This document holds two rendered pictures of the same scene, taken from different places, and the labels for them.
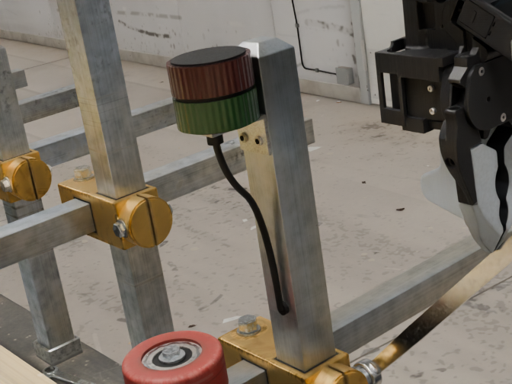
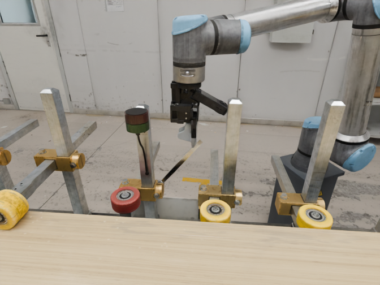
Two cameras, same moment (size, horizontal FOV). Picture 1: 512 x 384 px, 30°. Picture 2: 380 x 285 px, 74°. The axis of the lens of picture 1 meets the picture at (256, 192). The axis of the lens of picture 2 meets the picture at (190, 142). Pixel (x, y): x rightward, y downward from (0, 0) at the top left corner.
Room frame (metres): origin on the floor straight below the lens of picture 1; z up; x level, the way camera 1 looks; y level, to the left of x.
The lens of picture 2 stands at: (0.16, 0.38, 1.36)
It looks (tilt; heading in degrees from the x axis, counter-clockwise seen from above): 28 degrees down; 311
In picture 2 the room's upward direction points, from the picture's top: straight up
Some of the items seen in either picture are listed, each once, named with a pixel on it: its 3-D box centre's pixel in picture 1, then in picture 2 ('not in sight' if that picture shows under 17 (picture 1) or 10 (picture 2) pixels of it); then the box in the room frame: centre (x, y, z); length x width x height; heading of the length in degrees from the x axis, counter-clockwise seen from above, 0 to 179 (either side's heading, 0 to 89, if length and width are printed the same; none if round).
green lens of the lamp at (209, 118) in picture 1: (216, 106); (137, 124); (0.66, 0.02, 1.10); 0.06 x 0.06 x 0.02
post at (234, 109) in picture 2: not in sight; (228, 175); (0.49, -0.17, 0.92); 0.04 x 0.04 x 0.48; 37
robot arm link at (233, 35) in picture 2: not in sight; (225, 37); (0.60, -0.27, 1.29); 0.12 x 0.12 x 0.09; 64
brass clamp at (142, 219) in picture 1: (114, 209); (60, 160); (0.91, 0.14, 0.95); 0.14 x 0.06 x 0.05; 37
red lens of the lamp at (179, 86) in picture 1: (210, 72); (136, 115); (0.66, 0.02, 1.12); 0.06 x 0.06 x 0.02
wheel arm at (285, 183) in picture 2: not in sight; (288, 192); (0.36, -0.34, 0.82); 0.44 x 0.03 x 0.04; 127
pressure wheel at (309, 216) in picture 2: not in sight; (310, 229); (0.24, -0.19, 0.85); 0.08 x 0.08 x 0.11
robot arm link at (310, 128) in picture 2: not in sight; (318, 134); (0.44, -0.94, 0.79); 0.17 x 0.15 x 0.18; 154
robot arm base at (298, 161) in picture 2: not in sight; (310, 156); (0.45, -0.94, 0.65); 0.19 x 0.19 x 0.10
